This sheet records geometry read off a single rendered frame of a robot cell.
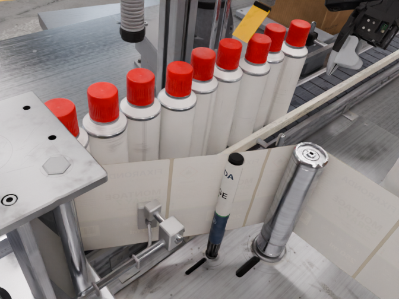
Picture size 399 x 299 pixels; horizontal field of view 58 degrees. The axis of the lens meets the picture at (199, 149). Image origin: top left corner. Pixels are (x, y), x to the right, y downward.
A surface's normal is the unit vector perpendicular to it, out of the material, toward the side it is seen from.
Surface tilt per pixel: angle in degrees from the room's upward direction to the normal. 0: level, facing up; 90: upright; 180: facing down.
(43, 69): 0
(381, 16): 60
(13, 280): 0
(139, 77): 3
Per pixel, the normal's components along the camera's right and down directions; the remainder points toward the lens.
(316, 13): -0.74, 0.40
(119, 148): 0.69, 0.55
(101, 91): 0.12, -0.75
